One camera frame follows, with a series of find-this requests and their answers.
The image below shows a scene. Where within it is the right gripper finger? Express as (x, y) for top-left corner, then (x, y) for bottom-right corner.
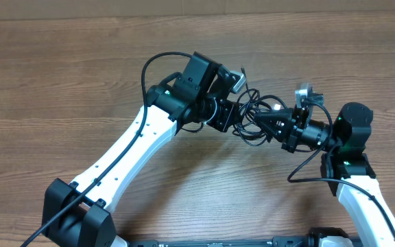
(254, 108), (294, 125)
(261, 121), (288, 142)

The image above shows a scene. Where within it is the black USB cable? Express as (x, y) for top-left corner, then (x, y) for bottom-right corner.
(231, 88), (289, 148)

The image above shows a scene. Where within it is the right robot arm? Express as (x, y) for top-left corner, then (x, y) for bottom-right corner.
(254, 102), (395, 246)

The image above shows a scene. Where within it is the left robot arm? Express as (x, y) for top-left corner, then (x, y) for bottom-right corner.
(33, 52), (246, 246)

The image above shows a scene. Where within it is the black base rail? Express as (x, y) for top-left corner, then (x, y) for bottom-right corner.
(127, 226), (356, 247)

